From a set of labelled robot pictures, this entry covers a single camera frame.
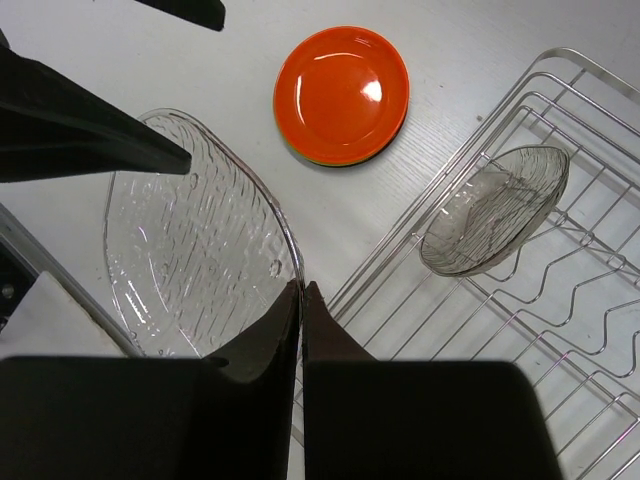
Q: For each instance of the clear glass plate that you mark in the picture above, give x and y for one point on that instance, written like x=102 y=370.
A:
x=194 y=259

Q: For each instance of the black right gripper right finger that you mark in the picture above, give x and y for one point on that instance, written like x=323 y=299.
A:
x=372 y=419

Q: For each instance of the aluminium table edge rail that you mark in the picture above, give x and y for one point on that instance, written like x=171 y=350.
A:
x=35 y=259

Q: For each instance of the orange plate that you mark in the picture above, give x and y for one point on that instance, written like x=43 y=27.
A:
x=341 y=94

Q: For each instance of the green plate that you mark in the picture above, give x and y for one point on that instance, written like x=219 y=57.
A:
x=334 y=164

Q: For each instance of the smoky grey glass plate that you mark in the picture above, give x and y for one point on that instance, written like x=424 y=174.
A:
x=495 y=211

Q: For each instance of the wire dish rack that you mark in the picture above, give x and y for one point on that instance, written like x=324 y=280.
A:
x=524 y=248

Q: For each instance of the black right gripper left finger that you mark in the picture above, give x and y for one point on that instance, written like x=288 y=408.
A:
x=224 y=416

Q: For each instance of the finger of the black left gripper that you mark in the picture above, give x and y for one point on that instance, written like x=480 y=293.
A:
x=209 y=14
x=52 y=127

